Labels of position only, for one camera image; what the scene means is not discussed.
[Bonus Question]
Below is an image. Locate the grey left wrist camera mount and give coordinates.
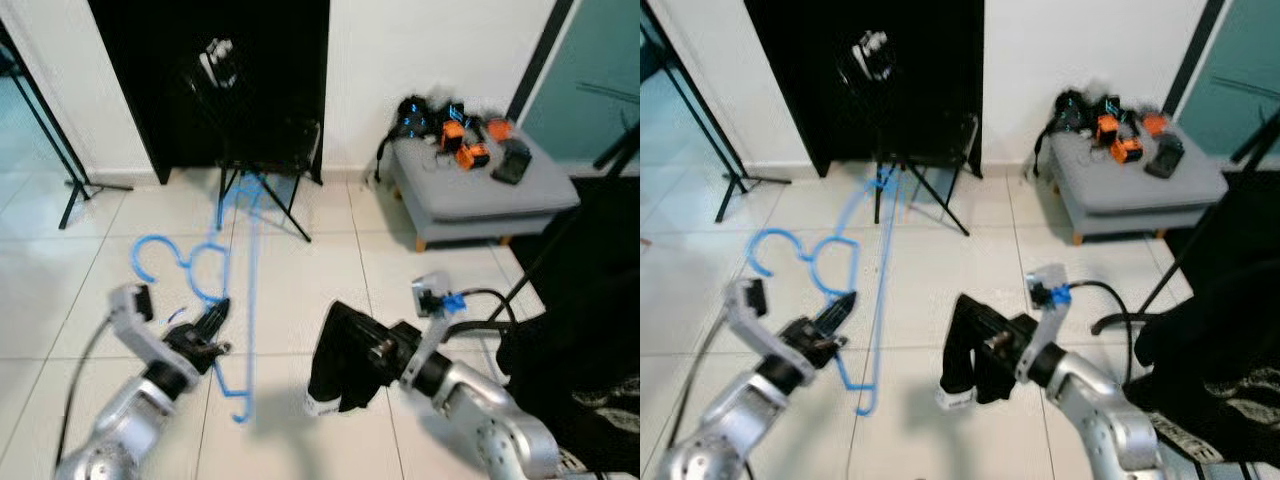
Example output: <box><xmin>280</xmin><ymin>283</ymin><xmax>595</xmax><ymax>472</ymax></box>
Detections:
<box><xmin>108</xmin><ymin>283</ymin><xmax>166</xmax><ymax>366</ymax></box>
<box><xmin>725</xmin><ymin>278</ymin><xmax>791</xmax><ymax>371</ymax></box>

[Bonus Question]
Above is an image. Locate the black handheld device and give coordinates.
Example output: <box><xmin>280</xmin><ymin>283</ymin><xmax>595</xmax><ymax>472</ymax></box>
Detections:
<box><xmin>1145</xmin><ymin>132</ymin><xmax>1189</xmax><ymax>181</ymax></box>
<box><xmin>492</xmin><ymin>138</ymin><xmax>533</xmax><ymax>186</ymax></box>

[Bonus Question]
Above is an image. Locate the white grey gadget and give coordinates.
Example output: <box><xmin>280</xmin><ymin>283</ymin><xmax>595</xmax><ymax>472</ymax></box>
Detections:
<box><xmin>198</xmin><ymin>38</ymin><xmax>239</xmax><ymax>91</ymax></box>
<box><xmin>850</xmin><ymin>30</ymin><xmax>893</xmax><ymax>83</ymax></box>

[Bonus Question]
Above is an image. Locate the blue plastic clothes hanger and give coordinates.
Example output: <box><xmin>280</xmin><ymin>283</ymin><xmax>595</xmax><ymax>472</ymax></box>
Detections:
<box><xmin>130</xmin><ymin>172</ymin><xmax>263</xmax><ymax>426</ymax></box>
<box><xmin>745</xmin><ymin>165</ymin><xmax>901</xmax><ymax>419</ymax></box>

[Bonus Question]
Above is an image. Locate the black light stand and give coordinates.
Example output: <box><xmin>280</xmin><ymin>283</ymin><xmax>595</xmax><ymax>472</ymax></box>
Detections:
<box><xmin>640</xmin><ymin>10</ymin><xmax>793</xmax><ymax>224</ymax></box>
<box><xmin>0</xmin><ymin>20</ymin><xmax>133</xmax><ymax>231</ymax></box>

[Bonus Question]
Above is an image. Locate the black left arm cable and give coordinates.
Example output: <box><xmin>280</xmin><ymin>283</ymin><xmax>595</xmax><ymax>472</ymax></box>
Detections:
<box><xmin>55</xmin><ymin>320</ymin><xmax>116</xmax><ymax>466</ymax></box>
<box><xmin>675</xmin><ymin>315</ymin><xmax>731</xmax><ymax>451</ymax></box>

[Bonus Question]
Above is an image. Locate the grey upholstered ottoman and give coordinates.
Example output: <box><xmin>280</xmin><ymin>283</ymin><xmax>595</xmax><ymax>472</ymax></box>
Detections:
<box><xmin>1048</xmin><ymin>120</ymin><xmax>1231</xmax><ymax>246</ymax></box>
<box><xmin>385</xmin><ymin>125</ymin><xmax>581</xmax><ymax>253</ymax></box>

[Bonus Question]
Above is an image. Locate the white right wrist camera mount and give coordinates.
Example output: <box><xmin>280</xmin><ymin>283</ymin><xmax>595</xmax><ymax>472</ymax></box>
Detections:
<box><xmin>1015</xmin><ymin>263</ymin><xmax>1071</xmax><ymax>386</ymax></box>
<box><xmin>408</xmin><ymin>272</ymin><xmax>463</xmax><ymax>386</ymax></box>

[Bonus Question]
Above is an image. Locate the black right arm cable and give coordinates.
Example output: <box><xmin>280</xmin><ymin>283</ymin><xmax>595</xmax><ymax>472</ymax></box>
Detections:
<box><xmin>1065</xmin><ymin>280</ymin><xmax>1141</xmax><ymax>346</ymax></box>
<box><xmin>440</xmin><ymin>288</ymin><xmax>521</xmax><ymax>346</ymax></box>

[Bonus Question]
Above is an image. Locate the black backdrop panel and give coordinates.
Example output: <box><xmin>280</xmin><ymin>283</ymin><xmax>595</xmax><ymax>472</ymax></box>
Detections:
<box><xmin>745</xmin><ymin>0</ymin><xmax>986</xmax><ymax>179</ymax></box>
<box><xmin>88</xmin><ymin>0</ymin><xmax>331</xmax><ymax>186</ymax></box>

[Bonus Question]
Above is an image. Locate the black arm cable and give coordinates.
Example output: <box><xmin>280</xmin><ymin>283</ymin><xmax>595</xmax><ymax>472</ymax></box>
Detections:
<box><xmin>1065</xmin><ymin>280</ymin><xmax>1141</xmax><ymax>346</ymax></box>
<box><xmin>675</xmin><ymin>315</ymin><xmax>731</xmax><ymax>451</ymax></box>
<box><xmin>55</xmin><ymin>320</ymin><xmax>116</xmax><ymax>466</ymax></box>
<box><xmin>440</xmin><ymin>288</ymin><xmax>521</xmax><ymax>346</ymax></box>

